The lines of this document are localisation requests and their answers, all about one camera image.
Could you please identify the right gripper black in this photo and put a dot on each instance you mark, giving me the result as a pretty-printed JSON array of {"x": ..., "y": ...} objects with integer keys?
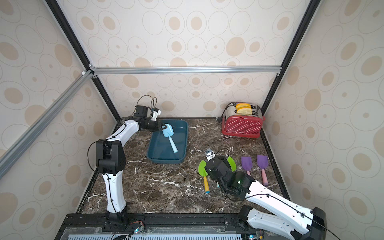
[{"x": 212, "y": 167}]

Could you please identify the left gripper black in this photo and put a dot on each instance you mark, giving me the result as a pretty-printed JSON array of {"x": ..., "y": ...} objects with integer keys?
[{"x": 158, "y": 122}]

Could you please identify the green shovel orange handle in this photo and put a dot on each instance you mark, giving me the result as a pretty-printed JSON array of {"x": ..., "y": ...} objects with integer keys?
[{"x": 232, "y": 163}]

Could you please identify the green shovel yellow handle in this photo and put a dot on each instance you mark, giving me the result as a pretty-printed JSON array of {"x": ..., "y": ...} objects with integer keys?
[{"x": 204, "y": 174}]

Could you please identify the purple shovel pink handle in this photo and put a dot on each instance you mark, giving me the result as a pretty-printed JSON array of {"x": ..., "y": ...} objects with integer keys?
[
  {"x": 247, "y": 164},
  {"x": 262, "y": 162}
]

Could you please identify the light blue shovel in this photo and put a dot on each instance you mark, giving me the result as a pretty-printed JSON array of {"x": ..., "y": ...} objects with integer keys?
[{"x": 168, "y": 132}]

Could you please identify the teal plastic storage box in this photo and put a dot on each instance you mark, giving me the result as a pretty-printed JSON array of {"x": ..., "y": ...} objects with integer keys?
[{"x": 160, "y": 149}]

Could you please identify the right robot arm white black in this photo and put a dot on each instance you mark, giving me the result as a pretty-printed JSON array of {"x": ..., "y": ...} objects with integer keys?
[{"x": 285, "y": 218}]

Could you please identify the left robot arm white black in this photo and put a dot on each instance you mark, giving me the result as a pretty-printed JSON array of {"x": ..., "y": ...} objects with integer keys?
[{"x": 111, "y": 158}]

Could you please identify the red polka dot toaster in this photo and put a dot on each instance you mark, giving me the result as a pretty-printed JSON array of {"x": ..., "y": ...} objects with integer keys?
[{"x": 247, "y": 126}]

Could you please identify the yellow toast slice front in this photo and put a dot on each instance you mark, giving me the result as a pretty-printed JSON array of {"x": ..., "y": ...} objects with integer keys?
[{"x": 244, "y": 111}]

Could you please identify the yellow toast slice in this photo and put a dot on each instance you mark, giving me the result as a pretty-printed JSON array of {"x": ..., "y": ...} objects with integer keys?
[
  {"x": 244, "y": 111},
  {"x": 242, "y": 105}
]

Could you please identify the yellow toast slice back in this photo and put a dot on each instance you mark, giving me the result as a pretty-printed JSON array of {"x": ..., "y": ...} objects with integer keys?
[{"x": 242, "y": 105}]

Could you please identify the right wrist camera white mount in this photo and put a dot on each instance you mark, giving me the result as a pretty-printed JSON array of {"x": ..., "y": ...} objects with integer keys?
[{"x": 209, "y": 154}]

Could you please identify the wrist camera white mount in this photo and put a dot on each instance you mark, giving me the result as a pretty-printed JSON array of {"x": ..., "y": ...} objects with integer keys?
[
  {"x": 209, "y": 154},
  {"x": 155, "y": 113}
]

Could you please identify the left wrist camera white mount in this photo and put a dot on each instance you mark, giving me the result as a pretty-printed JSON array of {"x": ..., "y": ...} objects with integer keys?
[{"x": 155, "y": 113}]

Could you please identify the horizontal aluminium frame bar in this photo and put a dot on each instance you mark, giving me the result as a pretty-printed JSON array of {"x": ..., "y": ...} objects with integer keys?
[{"x": 187, "y": 70}]

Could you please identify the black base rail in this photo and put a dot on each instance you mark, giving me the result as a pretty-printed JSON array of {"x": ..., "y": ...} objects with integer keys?
[{"x": 180, "y": 223}]

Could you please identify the left diagonal aluminium frame bar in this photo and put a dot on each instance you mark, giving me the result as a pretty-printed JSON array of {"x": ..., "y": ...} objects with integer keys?
[{"x": 24, "y": 142}]

